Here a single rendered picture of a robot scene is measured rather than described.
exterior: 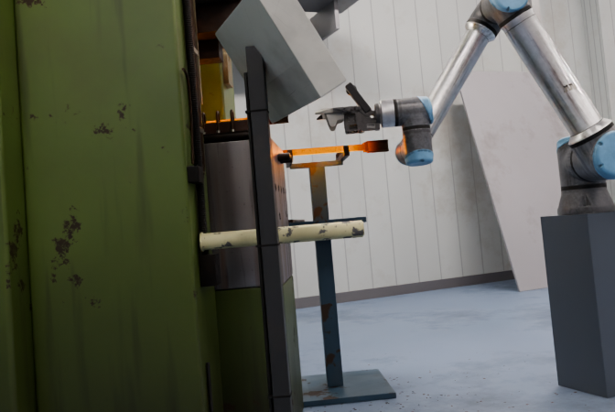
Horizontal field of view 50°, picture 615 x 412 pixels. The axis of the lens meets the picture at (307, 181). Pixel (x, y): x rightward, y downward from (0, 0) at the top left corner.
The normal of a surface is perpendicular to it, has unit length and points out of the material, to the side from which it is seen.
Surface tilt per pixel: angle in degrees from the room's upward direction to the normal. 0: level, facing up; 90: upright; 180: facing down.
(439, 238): 90
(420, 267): 90
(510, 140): 74
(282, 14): 90
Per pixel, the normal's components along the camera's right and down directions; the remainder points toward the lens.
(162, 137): -0.06, -0.06
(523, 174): 0.34, -0.36
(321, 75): 0.37, -0.09
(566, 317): -0.92, 0.05
